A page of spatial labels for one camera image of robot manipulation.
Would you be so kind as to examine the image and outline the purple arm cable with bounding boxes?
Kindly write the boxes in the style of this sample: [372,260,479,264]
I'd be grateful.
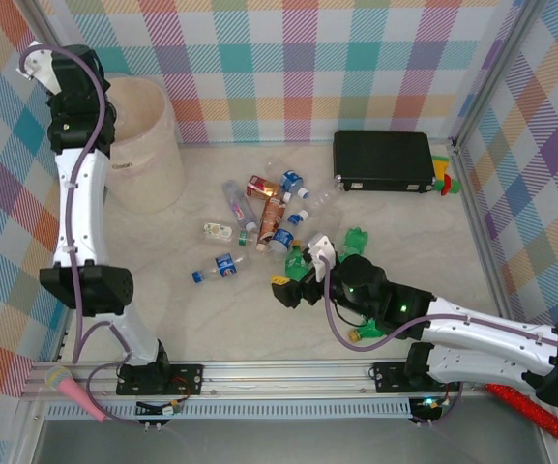
[320,255,558,429]
[19,43,144,426]

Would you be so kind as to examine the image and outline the red green toy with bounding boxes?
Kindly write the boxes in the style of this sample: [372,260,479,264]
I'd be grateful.
[435,173,462,197]

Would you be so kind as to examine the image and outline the aluminium side rail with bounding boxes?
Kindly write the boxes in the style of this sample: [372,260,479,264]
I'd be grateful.
[452,139,521,359]
[53,313,74,363]

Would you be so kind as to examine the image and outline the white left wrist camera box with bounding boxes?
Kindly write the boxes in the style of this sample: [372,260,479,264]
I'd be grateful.
[15,41,63,97]

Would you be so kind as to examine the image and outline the white slotted cable duct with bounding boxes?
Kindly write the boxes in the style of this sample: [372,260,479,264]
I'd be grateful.
[45,398,413,421]

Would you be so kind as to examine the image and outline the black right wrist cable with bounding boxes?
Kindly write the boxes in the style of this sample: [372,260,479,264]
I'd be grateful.
[330,299,371,326]

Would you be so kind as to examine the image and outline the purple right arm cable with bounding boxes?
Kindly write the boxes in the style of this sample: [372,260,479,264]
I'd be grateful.
[320,255,558,429]

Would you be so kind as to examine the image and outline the red glitter toy microphone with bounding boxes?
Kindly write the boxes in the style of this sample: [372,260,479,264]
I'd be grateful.
[485,382,558,444]

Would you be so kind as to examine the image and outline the left base connector wires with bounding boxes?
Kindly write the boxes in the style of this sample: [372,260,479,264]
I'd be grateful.
[135,375,197,431]

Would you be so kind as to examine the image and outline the base connector wires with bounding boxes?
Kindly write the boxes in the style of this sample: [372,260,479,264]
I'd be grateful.
[411,384,454,429]
[135,375,197,431]

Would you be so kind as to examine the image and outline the clear bottle pink label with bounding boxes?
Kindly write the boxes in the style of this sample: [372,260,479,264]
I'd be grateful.
[220,179,259,232]

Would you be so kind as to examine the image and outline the black hard case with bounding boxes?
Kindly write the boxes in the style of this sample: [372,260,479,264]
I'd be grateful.
[332,130,438,194]

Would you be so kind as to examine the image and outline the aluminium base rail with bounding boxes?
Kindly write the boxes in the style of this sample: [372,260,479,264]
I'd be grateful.
[21,360,558,402]

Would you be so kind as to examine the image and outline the green plastic bottle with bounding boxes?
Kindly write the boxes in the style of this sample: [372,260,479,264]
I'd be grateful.
[283,240,319,282]
[339,226,370,260]

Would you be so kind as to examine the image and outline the white label bottle green cap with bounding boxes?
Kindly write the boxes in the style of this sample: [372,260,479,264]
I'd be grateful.
[202,221,250,247]

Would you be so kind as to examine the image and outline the cream round waste bin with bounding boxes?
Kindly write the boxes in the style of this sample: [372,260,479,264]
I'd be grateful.
[99,76,187,215]

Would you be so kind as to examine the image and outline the aluminium frame post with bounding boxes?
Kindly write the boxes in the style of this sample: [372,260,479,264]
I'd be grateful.
[450,0,539,146]
[26,0,67,49]

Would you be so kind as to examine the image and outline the yellow green toy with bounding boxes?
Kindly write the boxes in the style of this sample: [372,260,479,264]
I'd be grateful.
[431,154,452,180]

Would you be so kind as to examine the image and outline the blue label bottle white cap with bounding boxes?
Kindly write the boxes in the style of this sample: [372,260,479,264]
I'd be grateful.
[278,168,311,199]
[268,226,297,255]

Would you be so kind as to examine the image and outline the brown label bottle beige cap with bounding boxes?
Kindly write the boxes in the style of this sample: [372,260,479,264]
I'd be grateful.
[256,195,287,252]

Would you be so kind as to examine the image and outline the right base connector wires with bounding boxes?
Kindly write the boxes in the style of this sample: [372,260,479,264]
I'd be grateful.
[411,384,454,429]

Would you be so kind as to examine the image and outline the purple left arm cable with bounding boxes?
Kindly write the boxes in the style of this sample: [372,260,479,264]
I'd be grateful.
[19,43,144,426]

